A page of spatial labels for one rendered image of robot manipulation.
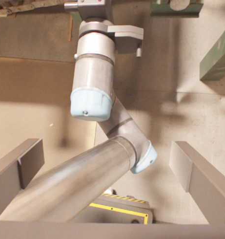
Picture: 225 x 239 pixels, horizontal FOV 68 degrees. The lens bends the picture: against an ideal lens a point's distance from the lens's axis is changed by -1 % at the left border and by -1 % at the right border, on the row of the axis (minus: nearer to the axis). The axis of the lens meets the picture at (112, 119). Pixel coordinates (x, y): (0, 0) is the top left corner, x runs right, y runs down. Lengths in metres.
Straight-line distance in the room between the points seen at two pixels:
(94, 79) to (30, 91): 1.18
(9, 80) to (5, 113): 0.27
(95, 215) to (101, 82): 0.72
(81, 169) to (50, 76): 1.21
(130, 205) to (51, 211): 0.68
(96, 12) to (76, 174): 0.27
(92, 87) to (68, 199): 0.17
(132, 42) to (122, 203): 0.71
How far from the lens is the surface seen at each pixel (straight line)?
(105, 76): 0.31
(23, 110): 1.45
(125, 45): 0.36
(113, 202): 0.88
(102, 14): 0.35
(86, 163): 0.26
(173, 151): 0.17
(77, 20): 1.09
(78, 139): 1.22
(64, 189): 0.23
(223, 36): 1.10
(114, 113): 0.38
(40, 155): 0.17
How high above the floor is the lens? 1.17
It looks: 78 degrees down
